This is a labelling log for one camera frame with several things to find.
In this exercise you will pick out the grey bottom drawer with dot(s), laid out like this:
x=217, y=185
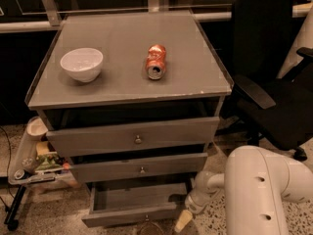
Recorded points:
x=114, y=207

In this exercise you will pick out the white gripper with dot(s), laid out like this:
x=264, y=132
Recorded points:
x=196, y=200

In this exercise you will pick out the green snack packet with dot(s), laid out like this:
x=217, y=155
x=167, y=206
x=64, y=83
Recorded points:
x=48, y=162

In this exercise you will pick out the small white cup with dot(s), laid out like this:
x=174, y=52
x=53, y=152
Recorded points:
x=36, y=128

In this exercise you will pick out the black stand leg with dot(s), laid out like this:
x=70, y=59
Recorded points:
x=10, y=221

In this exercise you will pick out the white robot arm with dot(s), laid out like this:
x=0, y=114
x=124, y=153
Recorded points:
x=255, y=182

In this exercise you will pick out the white ceramic bowl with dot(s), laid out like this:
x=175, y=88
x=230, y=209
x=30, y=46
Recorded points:
x=82, y=64

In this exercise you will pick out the grey drawer cabinet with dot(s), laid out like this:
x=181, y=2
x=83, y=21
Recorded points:
x=194, y=84

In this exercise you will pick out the grey top drawer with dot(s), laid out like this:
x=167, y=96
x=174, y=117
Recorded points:
x=134, y=136

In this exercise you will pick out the grey drawer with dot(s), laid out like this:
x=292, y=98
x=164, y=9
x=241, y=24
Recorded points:
x=134, y=136
x=155, y=166
x=114, y=207

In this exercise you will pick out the metal window rail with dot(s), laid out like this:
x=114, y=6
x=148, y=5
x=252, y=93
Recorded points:
x=41, y=15

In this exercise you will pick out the black office chair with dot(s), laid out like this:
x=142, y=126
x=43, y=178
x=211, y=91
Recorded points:
x=276, y=108

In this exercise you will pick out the crushed orange soda can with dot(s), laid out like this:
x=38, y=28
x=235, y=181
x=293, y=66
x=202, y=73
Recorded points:
x=155, y=62

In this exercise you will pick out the grey middle drawer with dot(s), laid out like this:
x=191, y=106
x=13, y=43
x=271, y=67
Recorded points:
x=155, y=166

